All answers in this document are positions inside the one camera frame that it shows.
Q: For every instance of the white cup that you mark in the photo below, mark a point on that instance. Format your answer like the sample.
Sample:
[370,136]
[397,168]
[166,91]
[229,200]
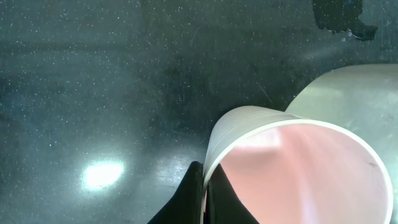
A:
[357,93]

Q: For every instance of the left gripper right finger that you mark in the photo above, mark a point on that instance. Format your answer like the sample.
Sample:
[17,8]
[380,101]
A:
[222,202]

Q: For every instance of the pink cup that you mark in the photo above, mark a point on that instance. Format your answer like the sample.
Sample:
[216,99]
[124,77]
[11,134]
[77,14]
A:
[295,174]

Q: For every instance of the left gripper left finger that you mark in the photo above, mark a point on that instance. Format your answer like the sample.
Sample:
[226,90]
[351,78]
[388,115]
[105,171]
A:
[189,199]

